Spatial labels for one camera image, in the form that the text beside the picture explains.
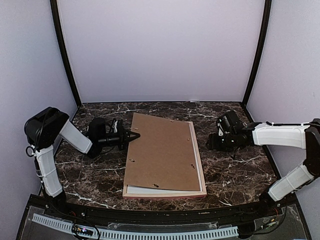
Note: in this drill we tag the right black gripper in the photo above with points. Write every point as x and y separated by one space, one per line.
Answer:
213 142

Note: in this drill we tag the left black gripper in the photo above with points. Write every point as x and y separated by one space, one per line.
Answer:
124 138

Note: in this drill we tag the brown backing board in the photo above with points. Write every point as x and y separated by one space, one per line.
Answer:
163 157

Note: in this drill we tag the canyon photo print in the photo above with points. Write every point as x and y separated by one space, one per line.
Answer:
160 191

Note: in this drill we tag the pink wooden picture frame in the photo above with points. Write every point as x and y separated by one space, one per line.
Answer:
200 175

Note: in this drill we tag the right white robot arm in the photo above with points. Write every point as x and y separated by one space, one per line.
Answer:
296 147

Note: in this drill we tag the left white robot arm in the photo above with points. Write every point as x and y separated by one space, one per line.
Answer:
44 128

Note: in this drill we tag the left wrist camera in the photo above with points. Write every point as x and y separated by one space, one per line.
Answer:
116 127

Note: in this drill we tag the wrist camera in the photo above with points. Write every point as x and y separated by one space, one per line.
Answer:
116 127
229 123

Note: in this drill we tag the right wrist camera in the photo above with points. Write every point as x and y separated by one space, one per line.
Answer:
229 123

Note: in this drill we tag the black front rail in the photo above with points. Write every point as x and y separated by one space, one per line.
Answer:
241 214

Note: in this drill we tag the white slotted cable duct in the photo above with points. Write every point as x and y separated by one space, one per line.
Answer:
107 234

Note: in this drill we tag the left black corner post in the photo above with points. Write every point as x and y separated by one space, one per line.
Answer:
63 52

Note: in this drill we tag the black corner post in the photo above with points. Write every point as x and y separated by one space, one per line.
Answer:
63 52
258 53

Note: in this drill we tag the right black corner post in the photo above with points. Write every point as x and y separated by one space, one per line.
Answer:
258 53

